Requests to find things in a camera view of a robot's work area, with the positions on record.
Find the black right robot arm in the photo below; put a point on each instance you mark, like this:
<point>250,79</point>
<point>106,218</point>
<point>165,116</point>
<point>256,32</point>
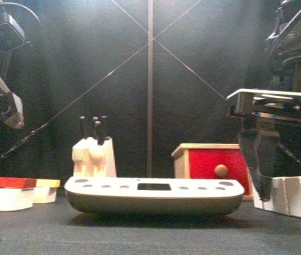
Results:
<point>297,43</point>

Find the yellow topped nigiri sushi toy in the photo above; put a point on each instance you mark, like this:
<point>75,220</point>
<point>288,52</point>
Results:
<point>47,191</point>

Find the red topped nigiri sushi toy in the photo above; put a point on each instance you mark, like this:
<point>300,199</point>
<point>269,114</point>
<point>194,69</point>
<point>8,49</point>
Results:
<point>4,194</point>

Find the red wooden drawer box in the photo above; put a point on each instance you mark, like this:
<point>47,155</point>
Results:
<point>210,162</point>

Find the white printed carton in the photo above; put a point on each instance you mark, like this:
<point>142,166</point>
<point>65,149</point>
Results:
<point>295,196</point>

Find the wooden knife block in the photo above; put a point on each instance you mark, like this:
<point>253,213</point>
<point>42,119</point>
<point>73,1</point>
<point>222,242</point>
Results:
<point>93,159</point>

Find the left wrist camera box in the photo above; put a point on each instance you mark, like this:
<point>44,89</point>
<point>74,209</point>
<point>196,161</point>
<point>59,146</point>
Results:
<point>3,35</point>

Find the vertical metal frame pole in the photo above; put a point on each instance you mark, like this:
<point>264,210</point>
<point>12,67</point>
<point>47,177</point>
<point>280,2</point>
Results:
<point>150,99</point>

